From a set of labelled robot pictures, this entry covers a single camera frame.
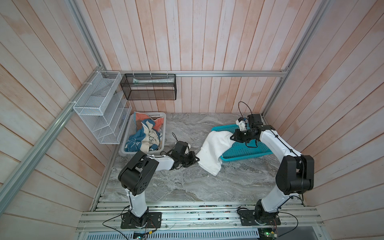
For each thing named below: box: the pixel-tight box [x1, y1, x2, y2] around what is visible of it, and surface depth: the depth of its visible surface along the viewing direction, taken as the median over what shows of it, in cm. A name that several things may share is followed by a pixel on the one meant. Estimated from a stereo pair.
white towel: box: [196, 130, 236, 176], surface depth 93 cm
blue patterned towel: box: [124, 119, 163, 153], surface depth 97 cm
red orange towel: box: [134, 112, 164, 132], surface depth 109 cm
